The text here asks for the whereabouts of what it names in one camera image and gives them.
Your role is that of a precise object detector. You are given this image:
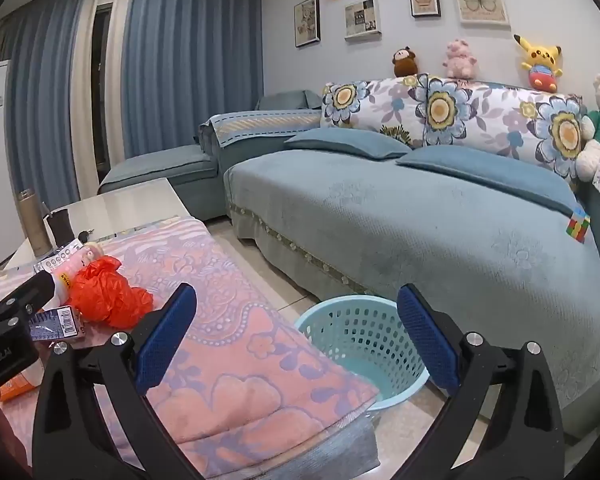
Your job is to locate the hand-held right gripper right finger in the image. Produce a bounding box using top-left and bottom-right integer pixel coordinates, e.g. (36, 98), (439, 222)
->
(396, 282), (566, 480)

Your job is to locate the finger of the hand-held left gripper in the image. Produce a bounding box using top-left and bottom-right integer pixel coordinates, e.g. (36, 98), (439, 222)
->
(0, 272), (56, 347)

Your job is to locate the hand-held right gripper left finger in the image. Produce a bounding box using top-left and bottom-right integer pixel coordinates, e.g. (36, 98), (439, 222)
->
(31, 282), (198, 480)

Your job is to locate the light blue plastic basket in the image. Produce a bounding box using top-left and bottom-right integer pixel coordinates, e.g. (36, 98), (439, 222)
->
(294, 295), (431, 413)

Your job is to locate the orange plastic bag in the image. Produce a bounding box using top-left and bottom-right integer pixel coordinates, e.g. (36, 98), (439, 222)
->
(67, 255), (155, 329)

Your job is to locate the orange packet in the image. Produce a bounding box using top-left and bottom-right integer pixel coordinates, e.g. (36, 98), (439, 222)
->
(0, 359), (42, 404)

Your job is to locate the white and yellow packet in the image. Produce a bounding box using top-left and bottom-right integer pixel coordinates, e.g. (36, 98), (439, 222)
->
(51, 266), (82, 307)

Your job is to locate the blue barcode packet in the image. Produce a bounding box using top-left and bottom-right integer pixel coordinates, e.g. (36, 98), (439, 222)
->
(29, 306), (87, 345)

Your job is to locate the white packet with circle print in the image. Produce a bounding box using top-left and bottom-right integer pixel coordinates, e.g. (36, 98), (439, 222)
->
(32, 239), (84, 275)

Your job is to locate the steel thermos bottle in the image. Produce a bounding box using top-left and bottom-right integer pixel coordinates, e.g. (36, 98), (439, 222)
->
(16, 189), (54, 259)

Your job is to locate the black cup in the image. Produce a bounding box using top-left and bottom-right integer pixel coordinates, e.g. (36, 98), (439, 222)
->
(46, 208), (76, 252)

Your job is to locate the pink and yellow wrapper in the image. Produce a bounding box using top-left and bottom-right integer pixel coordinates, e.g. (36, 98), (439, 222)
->
(76, 241), (106, 267)

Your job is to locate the pink floral blanket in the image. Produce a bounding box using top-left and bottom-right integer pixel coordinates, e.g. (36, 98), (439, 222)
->
(0, 215), (381, 480)

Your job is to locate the blue fabric sofa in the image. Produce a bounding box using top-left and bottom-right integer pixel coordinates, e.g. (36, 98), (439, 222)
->
(97, 77), (600, 443)

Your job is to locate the white coffee table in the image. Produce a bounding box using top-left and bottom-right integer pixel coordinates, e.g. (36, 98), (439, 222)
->
(4, 177), (192, 272)

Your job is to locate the grey blue table cover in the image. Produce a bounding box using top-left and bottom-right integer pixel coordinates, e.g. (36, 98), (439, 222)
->
(177, 407), (379, 477)

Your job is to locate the blue pillow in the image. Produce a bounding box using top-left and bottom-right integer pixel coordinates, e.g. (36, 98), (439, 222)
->
(395, 146), (580, 213)
(283, 127), (413, 161)

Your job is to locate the colourful puzzle cube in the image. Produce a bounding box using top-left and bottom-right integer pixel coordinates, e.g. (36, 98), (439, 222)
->
(566, 207), (592, 244)

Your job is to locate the blue curtain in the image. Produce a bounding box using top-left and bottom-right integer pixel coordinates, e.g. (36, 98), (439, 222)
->
(0, 0), (87, 211)
(121, 0), (267, 162)

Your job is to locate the cream curtain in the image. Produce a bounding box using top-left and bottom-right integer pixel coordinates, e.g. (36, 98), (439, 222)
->
(71, 0), (133, 187)

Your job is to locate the floral sofa back cushion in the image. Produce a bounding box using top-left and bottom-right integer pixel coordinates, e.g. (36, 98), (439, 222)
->
(320, 74), (590, 181)

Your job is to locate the striped blue armrest cloth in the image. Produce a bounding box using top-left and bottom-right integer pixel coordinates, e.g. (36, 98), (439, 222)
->
(200, 109), (324, 153)

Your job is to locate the brown monkey plush toy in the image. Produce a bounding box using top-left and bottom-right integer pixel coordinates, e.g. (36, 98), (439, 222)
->
(391, 46), (420, 79)

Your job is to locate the pink plush toy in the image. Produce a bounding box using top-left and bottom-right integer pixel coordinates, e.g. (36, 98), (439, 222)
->
(442, 38), (479, 81)

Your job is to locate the yellow plush toy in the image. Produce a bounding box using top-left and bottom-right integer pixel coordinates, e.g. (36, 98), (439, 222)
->
(512, 34), (565, 94)

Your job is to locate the newspaper print canvas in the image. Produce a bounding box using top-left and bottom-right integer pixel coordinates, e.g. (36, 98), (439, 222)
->
(343, 0), (383, 42)

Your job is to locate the tall black picture frame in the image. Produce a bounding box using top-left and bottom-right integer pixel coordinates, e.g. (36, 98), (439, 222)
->
(293, 0), (321, 49)

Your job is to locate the crown picture frame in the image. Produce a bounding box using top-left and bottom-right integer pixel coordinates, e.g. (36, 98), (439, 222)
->
(408, 0), (440, 18)

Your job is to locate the butterfly picture frame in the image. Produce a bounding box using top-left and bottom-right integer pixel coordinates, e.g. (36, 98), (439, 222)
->
(455, 0), (510, 29)

